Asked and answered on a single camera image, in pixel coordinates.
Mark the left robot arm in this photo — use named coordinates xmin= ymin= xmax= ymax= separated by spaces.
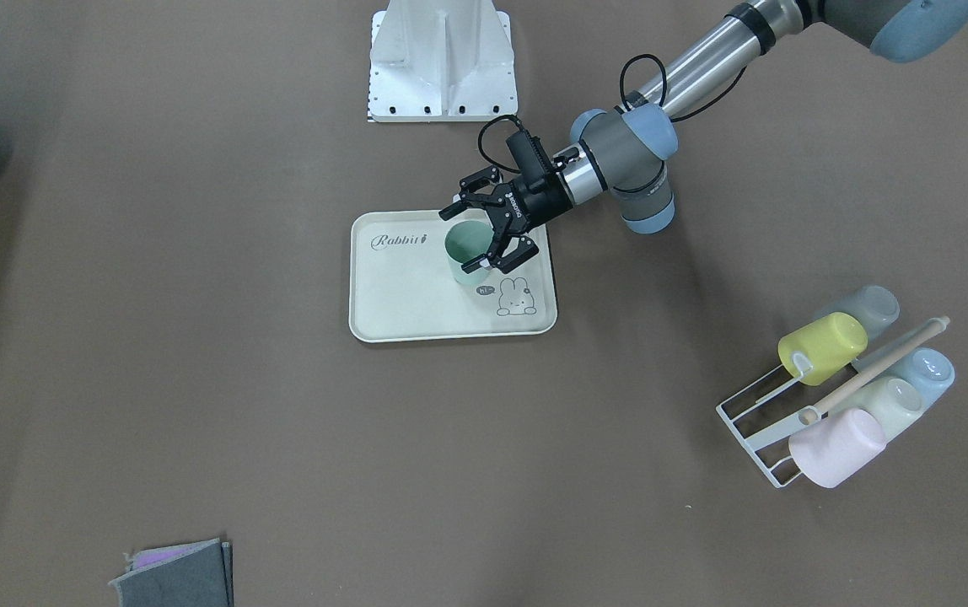
xmin=440 ymin=1 xmax=968 ymax=276

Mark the green cup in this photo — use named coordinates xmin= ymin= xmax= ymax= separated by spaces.
xmin=443 ymin=220 xmax=494 ymax=287

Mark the grey folded cloth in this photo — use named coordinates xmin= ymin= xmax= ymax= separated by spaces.
xmin=109 ymin=538 xmax=234 ymax=606

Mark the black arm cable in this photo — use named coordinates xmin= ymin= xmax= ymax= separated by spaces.
xmin=619 ymin=54 xmax=669 ymax=110

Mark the wooden rack handle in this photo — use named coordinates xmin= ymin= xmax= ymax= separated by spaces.
xmin=797 ymin=316 xmax=951 ymax=427

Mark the light blue cup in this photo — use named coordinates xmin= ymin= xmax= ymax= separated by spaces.
xmin=885 ymin=348 xmax=955 ymax=412

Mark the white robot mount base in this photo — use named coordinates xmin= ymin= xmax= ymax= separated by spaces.
xmin=366 ymin=1 xmax=519 ymax=123

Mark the grey cup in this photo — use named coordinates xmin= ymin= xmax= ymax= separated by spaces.
xmin=812 ymin=284 xmax=901 ymax=341

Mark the white wire cup rack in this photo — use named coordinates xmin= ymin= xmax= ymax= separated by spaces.
xmin=715 ymin=320 xmax=949 ymax=490

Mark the yellow cup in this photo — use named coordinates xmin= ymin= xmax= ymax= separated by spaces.
xmin=777 ymin=312 xmax=869 ymax=385

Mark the pink cup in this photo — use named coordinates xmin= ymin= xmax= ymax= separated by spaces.
xmin=788 ymin=408 xmax=888 ymax=489

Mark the cream white cup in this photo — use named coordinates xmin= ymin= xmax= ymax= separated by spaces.
xmin=840 ymin=377 xmax=926 ymax=442

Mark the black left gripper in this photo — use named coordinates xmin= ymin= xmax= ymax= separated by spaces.
xmin=438 ymin=168 xmax=573 ymax=274

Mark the cream rabbit tray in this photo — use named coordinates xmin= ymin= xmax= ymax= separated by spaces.
xmin=348 ymin=210 xmax=558 ymax=343

